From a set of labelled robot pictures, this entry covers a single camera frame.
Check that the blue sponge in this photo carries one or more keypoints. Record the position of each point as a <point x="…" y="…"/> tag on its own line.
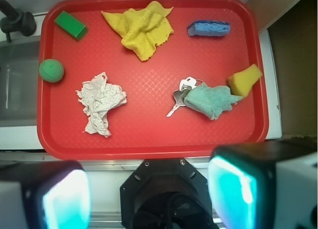
<point x="209" y="28"/>

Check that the yellow sponge wedge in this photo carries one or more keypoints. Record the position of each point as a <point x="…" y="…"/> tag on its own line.
<point x="241" y="83"/>

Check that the steel sink basin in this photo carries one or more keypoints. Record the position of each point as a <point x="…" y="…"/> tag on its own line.
<point x="19" y="62"/>

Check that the red plastic tray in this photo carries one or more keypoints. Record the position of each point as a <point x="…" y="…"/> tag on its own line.
<point x="140" y="129"/>

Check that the green rectangular block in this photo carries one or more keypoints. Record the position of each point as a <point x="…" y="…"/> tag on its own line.
<point x="71" y="25"/>

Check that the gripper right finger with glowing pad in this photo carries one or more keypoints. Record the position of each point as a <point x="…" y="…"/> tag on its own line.
<point x="268" y="185"/>

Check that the crumpled white paper towel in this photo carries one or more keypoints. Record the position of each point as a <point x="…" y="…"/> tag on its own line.
<point x="98" y="97"/>

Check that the green dimpled ball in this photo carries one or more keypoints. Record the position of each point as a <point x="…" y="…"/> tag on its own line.
<point x="51" y="70"/>

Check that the black octagonal mount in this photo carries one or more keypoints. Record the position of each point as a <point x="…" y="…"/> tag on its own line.
<point x="166" y="194"/>

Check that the yellow cloth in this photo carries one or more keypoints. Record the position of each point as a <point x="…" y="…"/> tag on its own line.
<point x="142" y="31"/>

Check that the silver key bunch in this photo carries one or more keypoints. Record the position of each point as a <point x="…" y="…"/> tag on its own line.
<point x="185" y="86"/>

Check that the teal cloth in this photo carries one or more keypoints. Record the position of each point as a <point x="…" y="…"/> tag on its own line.
<point x="211" y="101"/>

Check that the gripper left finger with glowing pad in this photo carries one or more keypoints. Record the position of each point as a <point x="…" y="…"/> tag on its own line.
<point x="44" y="195"/>

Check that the black faucet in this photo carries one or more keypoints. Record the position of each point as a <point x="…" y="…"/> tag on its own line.
<point x="15" y="20"/>

